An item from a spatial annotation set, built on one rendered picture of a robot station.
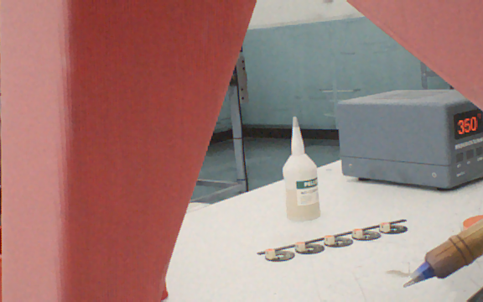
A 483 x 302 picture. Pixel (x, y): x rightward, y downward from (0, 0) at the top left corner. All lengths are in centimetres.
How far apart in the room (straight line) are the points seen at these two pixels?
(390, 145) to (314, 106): 526
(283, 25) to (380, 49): 98
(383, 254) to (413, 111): 23
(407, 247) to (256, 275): 13
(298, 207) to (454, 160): 18
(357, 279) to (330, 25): 538
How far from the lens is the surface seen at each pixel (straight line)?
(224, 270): 56
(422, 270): 19
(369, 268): 54
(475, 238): 19
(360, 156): 81
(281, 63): 620
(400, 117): 77
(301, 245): 58
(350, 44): 577
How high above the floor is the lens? 93
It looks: 9 degrees down
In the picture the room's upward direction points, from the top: 6 degrees counter-clockwise
